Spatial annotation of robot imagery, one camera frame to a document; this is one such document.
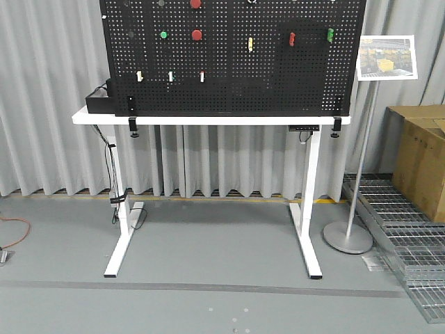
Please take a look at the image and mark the lower red mushroom button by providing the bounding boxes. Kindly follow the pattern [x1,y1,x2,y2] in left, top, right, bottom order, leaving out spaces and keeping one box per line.
[191,29,202,41]

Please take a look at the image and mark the red mushroom button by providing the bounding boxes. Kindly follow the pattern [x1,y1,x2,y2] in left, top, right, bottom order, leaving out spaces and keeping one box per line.
[190,0,202,9]
[191,29,202,41]

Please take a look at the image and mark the upper red mushroom button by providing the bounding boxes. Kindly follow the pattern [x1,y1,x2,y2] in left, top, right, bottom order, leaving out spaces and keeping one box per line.
[190,0,202,9]

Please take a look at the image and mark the desk height control panel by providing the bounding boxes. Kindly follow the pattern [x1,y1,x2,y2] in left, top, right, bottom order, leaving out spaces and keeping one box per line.
[288,125,320,132]

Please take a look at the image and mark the white standing desk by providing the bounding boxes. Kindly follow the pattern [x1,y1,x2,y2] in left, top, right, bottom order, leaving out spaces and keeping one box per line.
[72,106,351,280]

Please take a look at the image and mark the left black table clamp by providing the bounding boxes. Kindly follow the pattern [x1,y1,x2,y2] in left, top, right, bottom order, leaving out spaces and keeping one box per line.
[127,95,139,138]

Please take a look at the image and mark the black table clamp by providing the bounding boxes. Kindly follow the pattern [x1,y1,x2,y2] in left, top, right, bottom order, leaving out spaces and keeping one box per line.
[127,95,139,138]
[330,95,343,138]

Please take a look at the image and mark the right black table clamp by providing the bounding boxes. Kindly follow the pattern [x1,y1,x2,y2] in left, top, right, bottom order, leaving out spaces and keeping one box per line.
[330,95,343,138]

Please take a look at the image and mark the black perforated pegboard panel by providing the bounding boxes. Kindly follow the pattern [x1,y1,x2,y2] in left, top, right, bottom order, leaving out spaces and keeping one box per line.
[99,1,366,117]

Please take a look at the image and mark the black box on desk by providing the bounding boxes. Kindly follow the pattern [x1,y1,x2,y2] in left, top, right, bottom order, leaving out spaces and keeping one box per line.
[86,78,115,114]

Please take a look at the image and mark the silver sign stand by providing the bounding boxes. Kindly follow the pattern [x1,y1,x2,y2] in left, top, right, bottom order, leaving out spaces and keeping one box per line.
[323,81,380,255]

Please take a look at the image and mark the brown cardboard box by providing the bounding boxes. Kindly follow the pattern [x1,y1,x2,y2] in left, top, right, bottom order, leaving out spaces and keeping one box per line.
[387,104,444,223]

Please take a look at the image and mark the printed photo sign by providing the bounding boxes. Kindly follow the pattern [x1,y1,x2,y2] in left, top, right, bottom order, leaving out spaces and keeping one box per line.
[357,35,418,81]

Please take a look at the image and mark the metal floor grating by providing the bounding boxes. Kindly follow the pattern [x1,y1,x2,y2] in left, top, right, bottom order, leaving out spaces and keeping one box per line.
[356,178,444,324]

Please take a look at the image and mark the grey metal floor object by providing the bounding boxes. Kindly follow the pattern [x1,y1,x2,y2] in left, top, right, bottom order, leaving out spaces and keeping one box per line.
[0,249,15,267]

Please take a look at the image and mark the green-white rocker switch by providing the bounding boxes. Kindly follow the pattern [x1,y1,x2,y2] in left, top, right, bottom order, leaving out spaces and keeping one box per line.
[168,71,175,82]

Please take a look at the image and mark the black desk cable bundle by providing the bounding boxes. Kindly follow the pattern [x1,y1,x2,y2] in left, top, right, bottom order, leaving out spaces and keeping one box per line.
[92,124,148,230]

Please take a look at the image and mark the yellow-white rocker switch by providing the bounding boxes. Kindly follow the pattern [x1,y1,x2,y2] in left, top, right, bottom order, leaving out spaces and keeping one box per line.
[136,70,143,82]

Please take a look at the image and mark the red lever switch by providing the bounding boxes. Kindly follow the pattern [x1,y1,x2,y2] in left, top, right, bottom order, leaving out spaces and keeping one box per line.
[289,32,296,47]

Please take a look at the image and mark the green lever switch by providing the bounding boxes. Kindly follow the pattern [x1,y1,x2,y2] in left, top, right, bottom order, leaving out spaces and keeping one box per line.
[327,28,334,42]

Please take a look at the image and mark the orange cable on floor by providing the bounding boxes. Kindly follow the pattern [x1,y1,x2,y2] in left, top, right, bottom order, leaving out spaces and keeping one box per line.
[0,216,31,251]

